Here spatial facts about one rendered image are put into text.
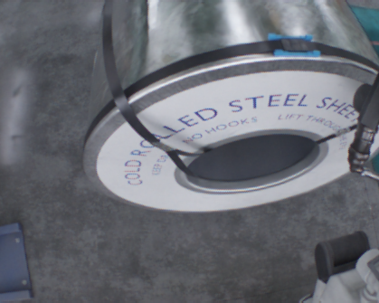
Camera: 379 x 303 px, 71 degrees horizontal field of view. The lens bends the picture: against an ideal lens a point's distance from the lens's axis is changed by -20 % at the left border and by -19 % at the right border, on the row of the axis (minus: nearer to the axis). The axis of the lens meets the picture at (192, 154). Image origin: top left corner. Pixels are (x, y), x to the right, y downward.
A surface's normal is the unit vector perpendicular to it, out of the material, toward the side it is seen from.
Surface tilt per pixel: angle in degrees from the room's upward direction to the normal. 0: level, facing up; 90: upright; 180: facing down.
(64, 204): 0
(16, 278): 0
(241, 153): 4
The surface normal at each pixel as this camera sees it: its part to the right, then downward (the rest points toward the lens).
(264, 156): -0.44, -0.33
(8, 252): 0.03, -0.42
